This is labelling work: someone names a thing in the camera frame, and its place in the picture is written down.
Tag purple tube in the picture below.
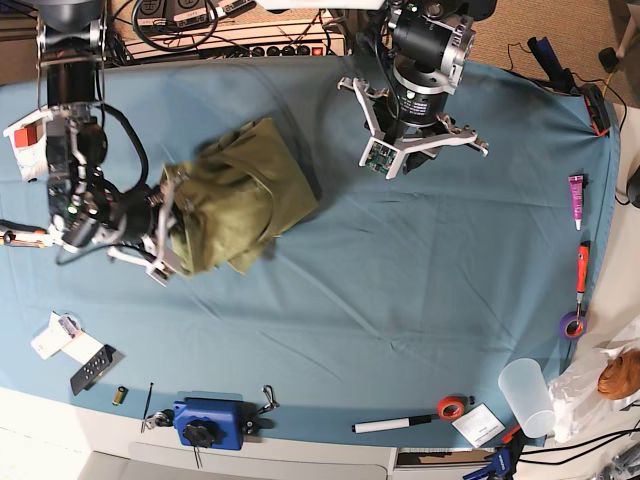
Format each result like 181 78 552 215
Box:
568 174 585 231

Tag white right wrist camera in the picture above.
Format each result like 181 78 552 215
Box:
143 248 182 287

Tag white card packet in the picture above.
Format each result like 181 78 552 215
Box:
30 312 104 364

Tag orange screwdriver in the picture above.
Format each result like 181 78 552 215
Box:
576 241 590 320

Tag brown wooden object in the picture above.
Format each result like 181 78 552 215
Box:
597 350 640 400

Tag white black marker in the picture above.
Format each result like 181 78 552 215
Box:
351 414 440 434

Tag purple tape roll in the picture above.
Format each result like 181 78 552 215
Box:
559 311 588 341

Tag orange white utility knife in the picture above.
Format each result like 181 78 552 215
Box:
1 220 54 248

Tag olive green t-shirt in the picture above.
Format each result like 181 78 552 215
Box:
161 118 319 276

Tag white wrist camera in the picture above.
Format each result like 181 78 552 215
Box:
143 248 182 287
359 137 403 180

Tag white paper note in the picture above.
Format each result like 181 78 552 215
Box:
452 404 505 448

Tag black remote control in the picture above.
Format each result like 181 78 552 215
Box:
70 345 117 396

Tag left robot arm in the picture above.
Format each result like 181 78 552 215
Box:
337 1 497 174

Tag paper with orange block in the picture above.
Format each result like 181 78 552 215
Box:
3 109 52 182

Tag black zip tie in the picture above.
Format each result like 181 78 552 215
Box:
140 382 154 434

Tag white plastic bag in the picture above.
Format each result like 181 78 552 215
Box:
547 319 640 445

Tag black power strip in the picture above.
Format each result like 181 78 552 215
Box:
198 42 339 59

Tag blue bar clamp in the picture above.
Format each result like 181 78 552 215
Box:
462 426 526 480

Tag blue table clamp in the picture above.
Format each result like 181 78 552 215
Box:
149 397 266 469

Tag metal carabiner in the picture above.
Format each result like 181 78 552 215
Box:
257 384 279 415

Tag red tape roll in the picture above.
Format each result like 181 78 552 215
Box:
437 396 465 422

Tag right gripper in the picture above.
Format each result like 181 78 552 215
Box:
107 172 187 273

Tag small yellow battery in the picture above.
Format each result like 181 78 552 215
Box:
112 386 128 406

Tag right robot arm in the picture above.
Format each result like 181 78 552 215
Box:
35 1 319 280

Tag red black clamp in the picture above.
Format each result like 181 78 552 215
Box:
580 83 611 136

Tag translucent plastic cup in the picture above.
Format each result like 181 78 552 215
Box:
498 358 556 439

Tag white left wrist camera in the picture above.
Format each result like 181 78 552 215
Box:
359 137 403 180

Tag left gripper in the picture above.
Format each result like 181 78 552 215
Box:
337 77 489 156

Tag blue table cloth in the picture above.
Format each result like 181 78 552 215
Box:
1 57 620 447

